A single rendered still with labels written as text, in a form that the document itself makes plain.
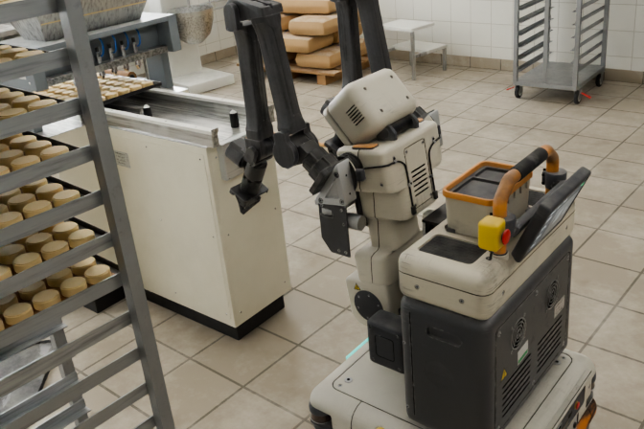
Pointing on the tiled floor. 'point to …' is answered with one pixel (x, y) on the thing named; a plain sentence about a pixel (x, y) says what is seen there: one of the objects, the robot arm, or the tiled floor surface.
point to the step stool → (415, 41)
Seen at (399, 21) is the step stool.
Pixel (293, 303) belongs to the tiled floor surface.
